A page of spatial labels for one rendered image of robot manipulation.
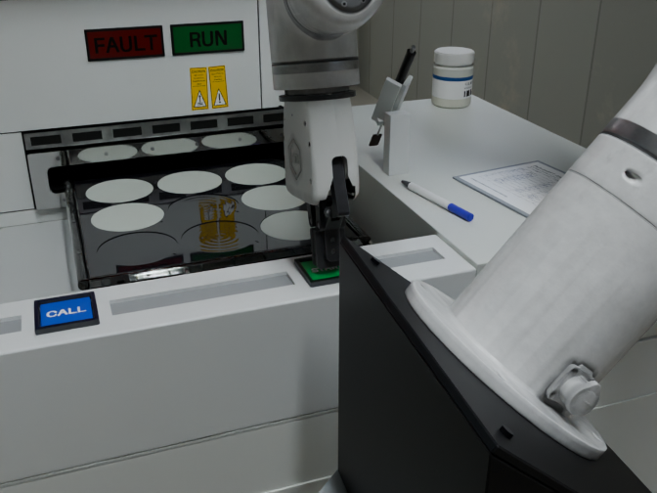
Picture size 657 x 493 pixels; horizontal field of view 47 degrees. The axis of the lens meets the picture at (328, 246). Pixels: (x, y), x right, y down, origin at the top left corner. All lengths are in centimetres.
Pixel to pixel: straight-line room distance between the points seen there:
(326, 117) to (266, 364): 25
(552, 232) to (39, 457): 51
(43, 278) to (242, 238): 30
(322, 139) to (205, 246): 34
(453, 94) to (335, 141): 68
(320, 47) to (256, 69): 61
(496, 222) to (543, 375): 39
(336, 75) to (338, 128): 5
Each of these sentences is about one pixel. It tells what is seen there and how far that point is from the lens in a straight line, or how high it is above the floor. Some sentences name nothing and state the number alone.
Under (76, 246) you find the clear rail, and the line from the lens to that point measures 103.
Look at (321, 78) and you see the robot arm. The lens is 71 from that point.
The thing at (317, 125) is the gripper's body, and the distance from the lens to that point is 71.
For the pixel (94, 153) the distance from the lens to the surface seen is 129.
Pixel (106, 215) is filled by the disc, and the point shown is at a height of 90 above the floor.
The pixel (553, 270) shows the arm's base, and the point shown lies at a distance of 55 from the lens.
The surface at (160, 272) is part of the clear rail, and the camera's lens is 95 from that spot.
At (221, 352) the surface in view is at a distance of 75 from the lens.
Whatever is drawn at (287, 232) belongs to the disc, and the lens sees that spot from 103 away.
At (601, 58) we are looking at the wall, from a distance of 312.
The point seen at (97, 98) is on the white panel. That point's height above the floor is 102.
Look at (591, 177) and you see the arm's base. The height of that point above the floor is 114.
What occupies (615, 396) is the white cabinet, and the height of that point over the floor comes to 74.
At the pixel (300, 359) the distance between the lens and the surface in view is 78.
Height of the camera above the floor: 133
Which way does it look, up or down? 26 degrees down
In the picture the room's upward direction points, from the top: straight up
